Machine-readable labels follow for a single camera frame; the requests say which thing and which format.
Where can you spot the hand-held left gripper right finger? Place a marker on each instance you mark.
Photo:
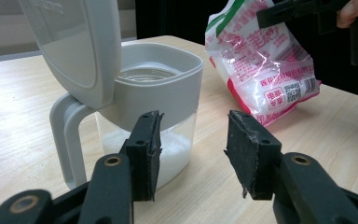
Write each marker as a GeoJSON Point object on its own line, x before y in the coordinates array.
{"type": "Point", "coordinates": [254, 155]}

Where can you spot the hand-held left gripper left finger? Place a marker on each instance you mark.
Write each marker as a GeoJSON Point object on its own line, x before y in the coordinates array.
{"type": "Point", "coordinates": [143, 155]}

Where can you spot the pink white sugar bag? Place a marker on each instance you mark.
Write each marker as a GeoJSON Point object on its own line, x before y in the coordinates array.
{"type": "Point", "coordinates": [261, 71]}

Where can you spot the clear jar with grey lid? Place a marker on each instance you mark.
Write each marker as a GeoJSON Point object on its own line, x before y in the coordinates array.
{"type": "Point", "coordinates": [155, 90]}

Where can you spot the black curtain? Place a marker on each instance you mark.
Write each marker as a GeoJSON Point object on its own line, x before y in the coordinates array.
{"type": "Point", "coordinates": [174, 18]}

